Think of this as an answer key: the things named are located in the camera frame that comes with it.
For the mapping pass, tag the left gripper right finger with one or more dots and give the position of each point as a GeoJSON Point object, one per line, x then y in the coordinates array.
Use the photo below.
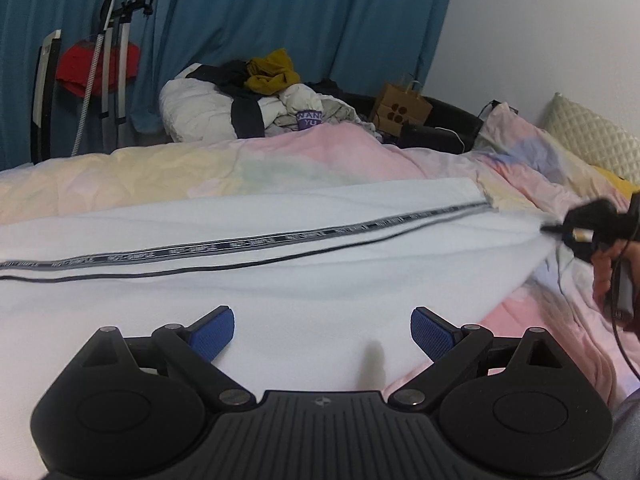
{"type": "Point", "coordinates": [455, 353]}

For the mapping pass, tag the white puffy jacket pile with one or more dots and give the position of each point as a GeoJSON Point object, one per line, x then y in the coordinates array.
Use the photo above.
{"type": "Point", "coordinates": [195, 109]}

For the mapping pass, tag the black bag on bed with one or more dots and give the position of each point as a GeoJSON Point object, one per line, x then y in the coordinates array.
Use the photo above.
{"type": "Point", "coordinates": [447, 129]}

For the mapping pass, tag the person's right hand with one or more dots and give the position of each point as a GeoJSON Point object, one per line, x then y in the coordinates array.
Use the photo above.
{"type": "Point", "coordinates": [602, 266]}

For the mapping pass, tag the mustard yellow garment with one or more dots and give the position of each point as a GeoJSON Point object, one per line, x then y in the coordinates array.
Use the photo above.
{"type": "Point", "coordinates": [272, 73]}

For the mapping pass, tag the brown paper bag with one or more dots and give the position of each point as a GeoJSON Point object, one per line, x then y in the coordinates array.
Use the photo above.
{"type": "Point", "coordinates": [398, 105]}

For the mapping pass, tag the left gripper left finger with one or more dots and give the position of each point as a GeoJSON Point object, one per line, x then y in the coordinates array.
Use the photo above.
{"type": "Point", "coordinates": [189, 351]}

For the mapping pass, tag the blue curtain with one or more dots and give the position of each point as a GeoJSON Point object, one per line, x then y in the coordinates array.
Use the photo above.
{"type": "Point", "coordinates": [359, 44]}

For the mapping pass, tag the white garment with black stripe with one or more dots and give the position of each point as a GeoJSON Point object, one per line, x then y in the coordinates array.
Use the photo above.
{"type": "Point", "coordinates": [321, 283]}

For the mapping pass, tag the pastel pink duvet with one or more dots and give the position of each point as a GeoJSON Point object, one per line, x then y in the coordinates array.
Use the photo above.
{"type": "Point", "coordinates": [519, 165]}

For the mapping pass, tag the cream quilted pillow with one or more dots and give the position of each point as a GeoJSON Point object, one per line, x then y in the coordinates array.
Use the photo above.
{"type": "Point", "coordinates": [593, 138]}

